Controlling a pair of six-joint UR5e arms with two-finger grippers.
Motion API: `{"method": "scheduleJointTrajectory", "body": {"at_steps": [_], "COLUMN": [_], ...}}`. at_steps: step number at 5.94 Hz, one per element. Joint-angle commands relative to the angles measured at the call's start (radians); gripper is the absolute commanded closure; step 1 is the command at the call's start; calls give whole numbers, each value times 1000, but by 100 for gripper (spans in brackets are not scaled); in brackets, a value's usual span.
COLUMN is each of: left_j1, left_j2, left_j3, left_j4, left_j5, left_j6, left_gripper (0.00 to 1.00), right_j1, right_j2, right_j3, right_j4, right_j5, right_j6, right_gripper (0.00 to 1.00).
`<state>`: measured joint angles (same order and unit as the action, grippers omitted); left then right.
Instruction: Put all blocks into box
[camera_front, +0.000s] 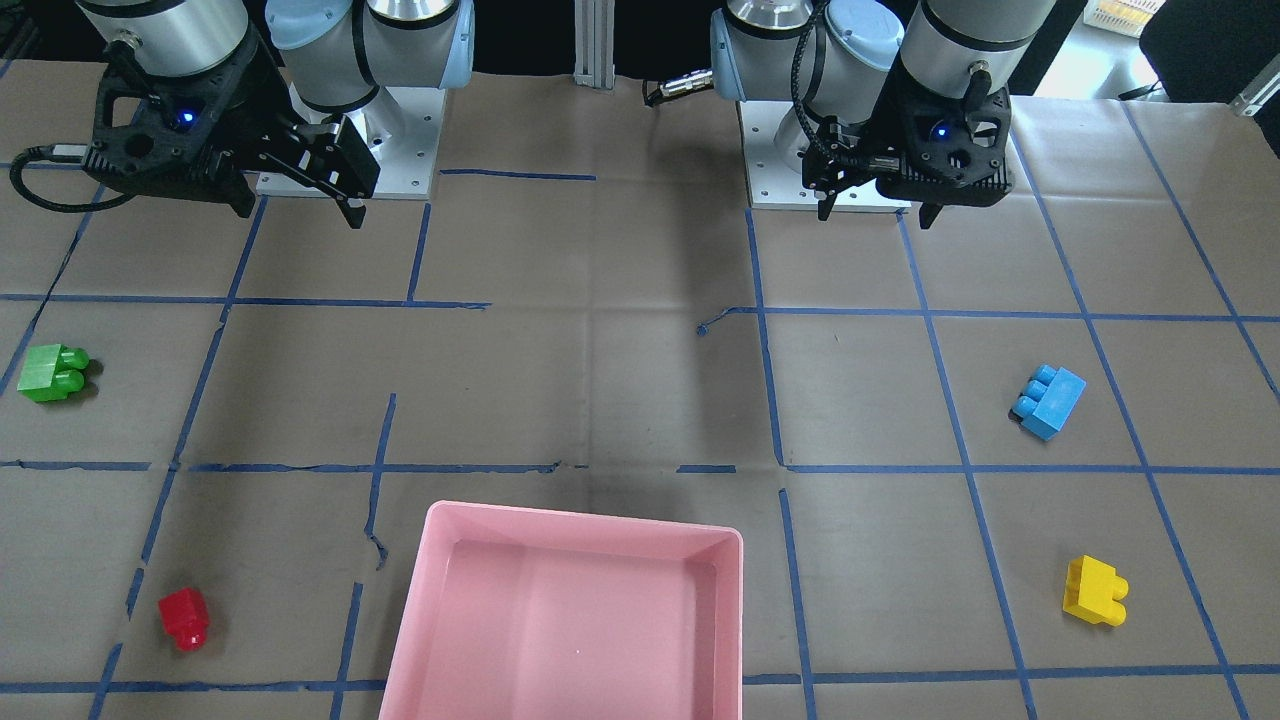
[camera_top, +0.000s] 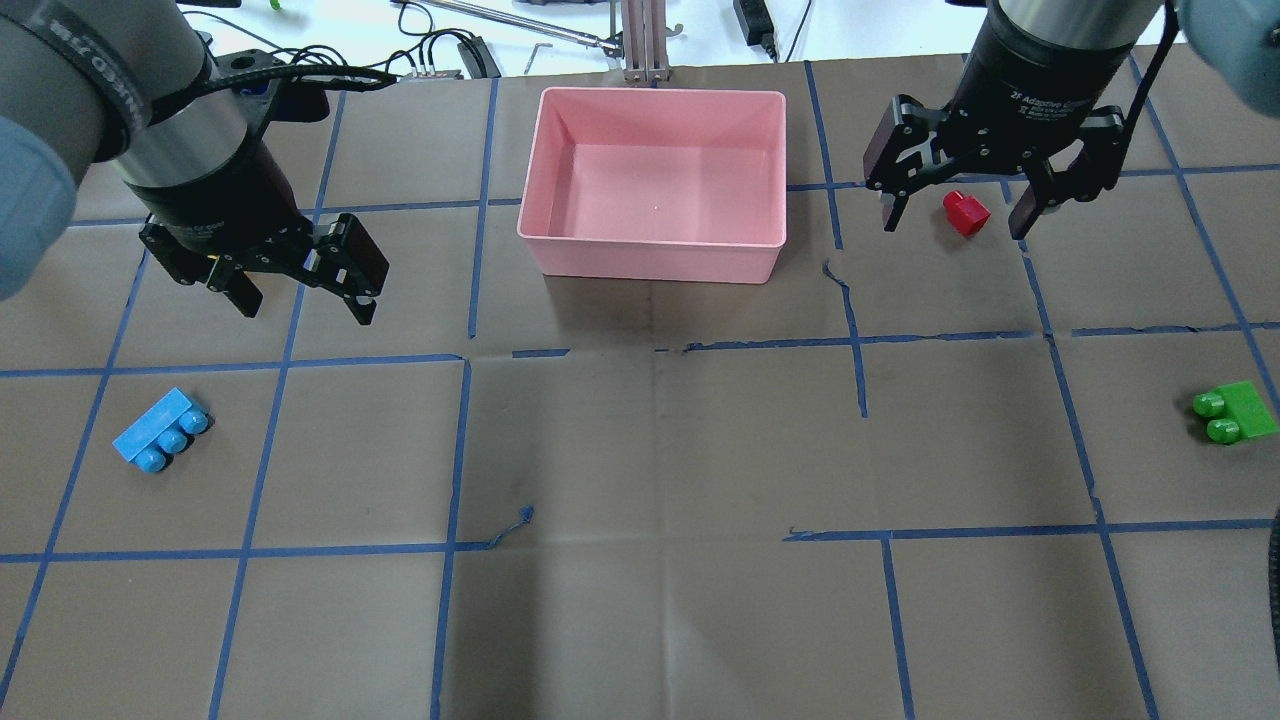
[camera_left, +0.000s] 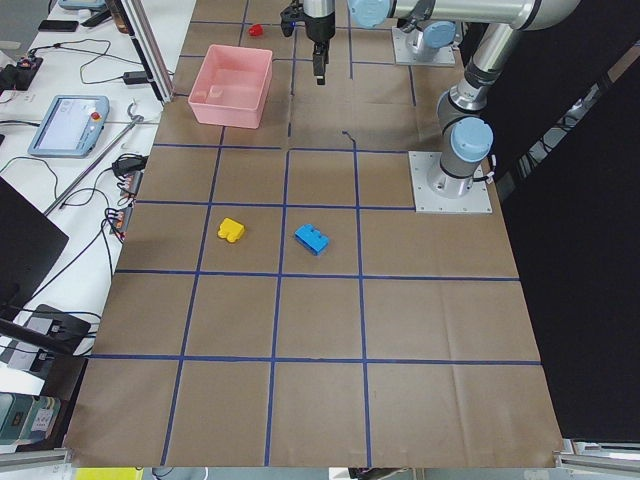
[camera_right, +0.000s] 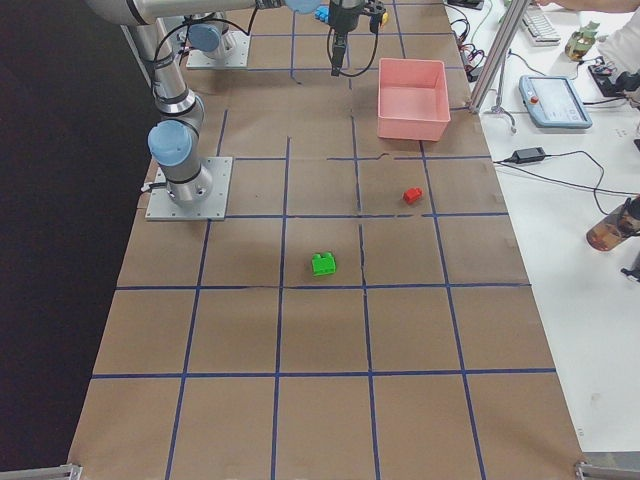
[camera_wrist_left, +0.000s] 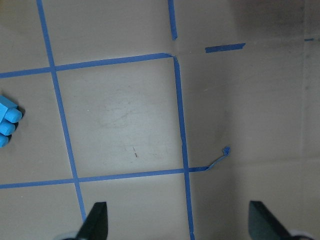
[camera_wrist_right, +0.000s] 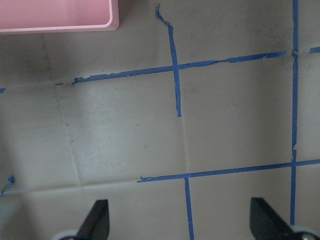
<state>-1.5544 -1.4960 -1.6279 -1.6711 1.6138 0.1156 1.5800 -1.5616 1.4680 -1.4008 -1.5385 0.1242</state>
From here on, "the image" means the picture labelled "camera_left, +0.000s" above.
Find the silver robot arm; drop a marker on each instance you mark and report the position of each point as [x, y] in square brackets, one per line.
[467, 138]
[429, 38]

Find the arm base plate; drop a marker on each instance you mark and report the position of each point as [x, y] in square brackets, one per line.
[435, 192]
[444, 58]

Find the pink plastic box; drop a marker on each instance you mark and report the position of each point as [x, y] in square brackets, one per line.
[232, 86]

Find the metal rod with hook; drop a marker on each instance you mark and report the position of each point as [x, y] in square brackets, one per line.
[135, 119]

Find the yellow toy block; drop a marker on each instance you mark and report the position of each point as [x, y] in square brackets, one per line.
[230, 230]

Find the blue teach pendant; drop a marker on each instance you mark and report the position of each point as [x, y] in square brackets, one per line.
[71, 127]

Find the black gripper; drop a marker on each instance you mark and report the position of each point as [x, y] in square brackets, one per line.
[320, 30]

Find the red toy block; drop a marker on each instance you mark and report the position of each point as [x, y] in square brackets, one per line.
[256, 30]

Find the black power adapter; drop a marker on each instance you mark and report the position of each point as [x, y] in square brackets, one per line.
[135, 78]

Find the aluminium frame post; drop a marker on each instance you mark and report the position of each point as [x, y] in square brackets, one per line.
[147, 48]

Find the black monitor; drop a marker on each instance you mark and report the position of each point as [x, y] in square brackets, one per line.
[30, 246]

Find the black phone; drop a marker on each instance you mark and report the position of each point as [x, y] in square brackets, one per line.
[62, 26]

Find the blue toy block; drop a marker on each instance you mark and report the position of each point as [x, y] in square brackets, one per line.
[311, 239]

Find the brown paper table cover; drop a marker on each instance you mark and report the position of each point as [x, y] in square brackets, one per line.
[406, 343]

